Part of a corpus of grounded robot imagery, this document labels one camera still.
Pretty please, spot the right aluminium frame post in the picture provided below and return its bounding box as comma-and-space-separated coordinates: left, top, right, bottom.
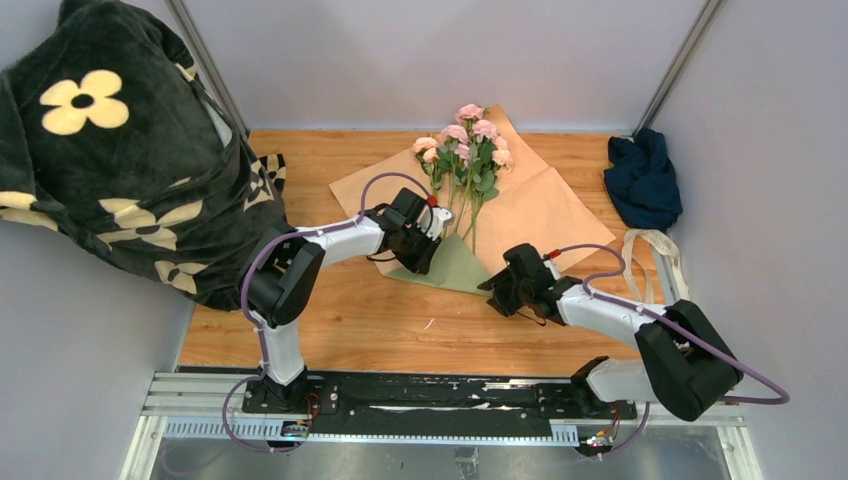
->
632, 0, 725, 135

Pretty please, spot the dark floral fleece blanket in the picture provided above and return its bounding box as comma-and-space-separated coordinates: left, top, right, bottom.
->
1, 1, 286, 311

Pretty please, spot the pink fake flower bunch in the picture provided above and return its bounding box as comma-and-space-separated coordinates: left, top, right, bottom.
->
411, 103, 515, 250

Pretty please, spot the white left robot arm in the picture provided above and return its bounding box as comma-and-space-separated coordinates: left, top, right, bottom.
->
240, 188, 455, 413

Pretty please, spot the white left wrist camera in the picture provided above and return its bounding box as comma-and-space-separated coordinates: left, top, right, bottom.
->
419, 206, 455, 241

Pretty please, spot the left aluminium frame post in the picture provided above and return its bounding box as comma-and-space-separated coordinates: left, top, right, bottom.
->
164, 0, 250, 138

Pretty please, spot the green and peach wrapping paper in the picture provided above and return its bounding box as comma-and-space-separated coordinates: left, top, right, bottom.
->
329, 107, 615, 293

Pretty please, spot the navy blue cloth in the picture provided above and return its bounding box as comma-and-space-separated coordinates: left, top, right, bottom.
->
603, 127, 683, 233

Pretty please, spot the aluminium frame post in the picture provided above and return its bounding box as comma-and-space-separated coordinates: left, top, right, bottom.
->
164, 0, 250, 138
632, 0, 725, 135

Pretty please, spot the black and aluminium base rail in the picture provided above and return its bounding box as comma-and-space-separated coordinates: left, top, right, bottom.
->
120, 368, 763, 479

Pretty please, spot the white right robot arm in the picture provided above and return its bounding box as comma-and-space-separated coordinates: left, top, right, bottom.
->
478, 243, 744, 422

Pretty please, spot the cream tote bag strap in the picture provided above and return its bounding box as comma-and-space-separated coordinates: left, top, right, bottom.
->
618, 229, 694, 306

